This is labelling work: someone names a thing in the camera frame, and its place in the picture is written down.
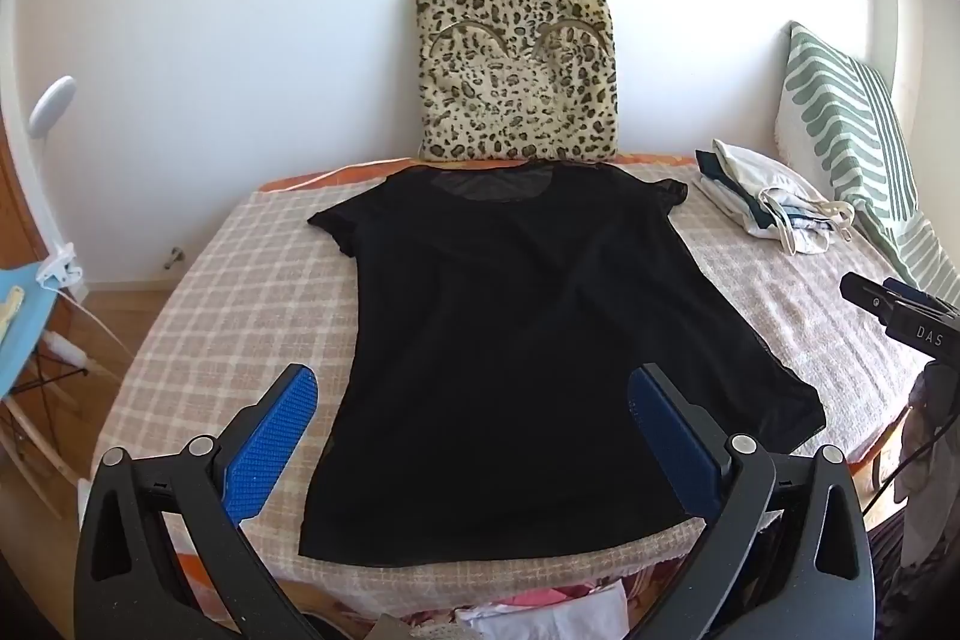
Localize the white folded garment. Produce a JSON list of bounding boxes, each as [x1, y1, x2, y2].
[[701, 139, 815, 236]]

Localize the yellow item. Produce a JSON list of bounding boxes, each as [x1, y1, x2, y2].
[[0, 285, 28, 339]]

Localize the white cloth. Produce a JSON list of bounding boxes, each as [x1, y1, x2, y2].
[[456, 584, 629, 640]]

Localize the white cable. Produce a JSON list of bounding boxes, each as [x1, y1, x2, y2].
[[296, 141, 422, 189]]

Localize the dark blue folded garment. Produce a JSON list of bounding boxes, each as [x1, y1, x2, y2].
[[695, 151, 775, 232]]

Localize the black t-shirt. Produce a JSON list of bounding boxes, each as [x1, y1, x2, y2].
[[298, 160, 827, 570]]

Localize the pink cloth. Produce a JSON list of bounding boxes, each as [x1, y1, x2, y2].
[[465, 580, 605, 622]]

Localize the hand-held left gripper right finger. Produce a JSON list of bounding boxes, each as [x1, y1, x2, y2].
[[627, 364, 875, 640]]

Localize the green striped pillow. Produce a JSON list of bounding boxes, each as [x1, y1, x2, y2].
[[772, 20, 960, 304]]

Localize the white strappy garment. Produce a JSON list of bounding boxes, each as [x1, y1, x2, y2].
[[757, 182, 856, 256]]

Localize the leopard print cushion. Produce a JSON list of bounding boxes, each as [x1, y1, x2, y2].
[[415, 0, 620, 165]]

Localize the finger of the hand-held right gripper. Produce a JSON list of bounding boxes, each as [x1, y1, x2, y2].
[[840, 271, 960, 352], [885, 280, 960, 320]]

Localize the beige checked blanket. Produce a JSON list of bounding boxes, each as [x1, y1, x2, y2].
[[94, 158, 931, 622]]

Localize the blue chair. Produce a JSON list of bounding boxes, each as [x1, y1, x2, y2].
[[0, 261, 95, 502]]

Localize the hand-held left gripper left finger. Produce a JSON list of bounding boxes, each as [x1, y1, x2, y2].
[[73, 364, 323, 640]]

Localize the orange floral bed sheet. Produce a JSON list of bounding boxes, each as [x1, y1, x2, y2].
[[97, 151, 905, 640]]

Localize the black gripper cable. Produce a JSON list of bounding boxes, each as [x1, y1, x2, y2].
[[862, 407, 935, 513]]

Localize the wooden door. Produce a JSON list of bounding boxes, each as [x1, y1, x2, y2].
[[0, 115, 47, 270]]

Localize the dark striped cloth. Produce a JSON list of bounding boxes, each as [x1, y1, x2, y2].
[[870, 505, 960, 626]]

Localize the grey patterned cloth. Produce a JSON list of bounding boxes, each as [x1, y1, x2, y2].
[[904, 355, 960, 570]]

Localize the white clip lamp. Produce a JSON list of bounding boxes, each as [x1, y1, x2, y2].
[[28, 76, 83, 292]]

